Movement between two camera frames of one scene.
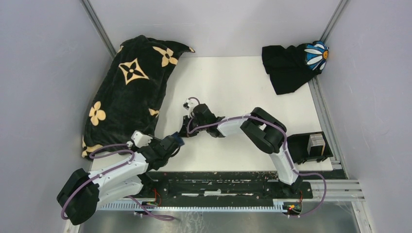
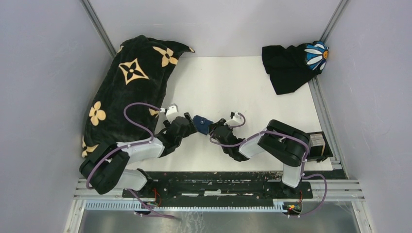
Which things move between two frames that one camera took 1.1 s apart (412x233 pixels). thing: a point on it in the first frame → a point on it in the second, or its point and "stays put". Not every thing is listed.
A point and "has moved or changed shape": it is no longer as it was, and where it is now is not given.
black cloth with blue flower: x=291 y=68 stays put
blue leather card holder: x=178 y=139 has moved or changed shape
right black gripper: x=183 y=131 → x=220 y=122
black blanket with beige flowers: x=126 y=96 stays put
